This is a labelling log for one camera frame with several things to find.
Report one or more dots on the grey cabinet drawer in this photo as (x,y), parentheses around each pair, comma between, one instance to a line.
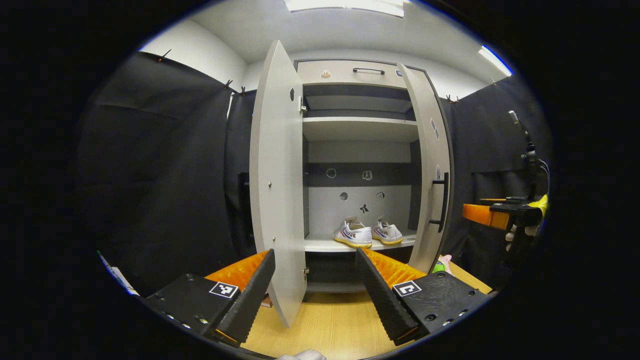
(350,77)

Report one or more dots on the small ceiling light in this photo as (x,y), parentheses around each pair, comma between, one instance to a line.
(495,60)

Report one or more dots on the long ceiling light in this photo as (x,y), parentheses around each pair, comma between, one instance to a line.
(345,6)

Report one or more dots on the pink soft toy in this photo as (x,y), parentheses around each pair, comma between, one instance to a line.
(446,264)

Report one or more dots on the white cabinet shelf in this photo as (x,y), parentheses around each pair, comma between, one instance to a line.
(360,129)
(320,244)

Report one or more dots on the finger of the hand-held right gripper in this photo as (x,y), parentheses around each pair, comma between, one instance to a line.
(482,214)

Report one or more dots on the grey shoe cabinet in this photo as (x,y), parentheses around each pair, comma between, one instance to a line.
(320,200)

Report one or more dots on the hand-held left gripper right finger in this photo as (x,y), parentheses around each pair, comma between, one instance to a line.
(382,300)

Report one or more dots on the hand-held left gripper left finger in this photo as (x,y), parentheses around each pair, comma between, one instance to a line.
(247,300)

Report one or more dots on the grey shoe cabinet door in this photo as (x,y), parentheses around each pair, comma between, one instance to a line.
(277,175)
(427,150)

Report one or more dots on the white canvas shoe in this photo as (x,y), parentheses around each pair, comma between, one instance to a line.
(387,233)
(355,235)

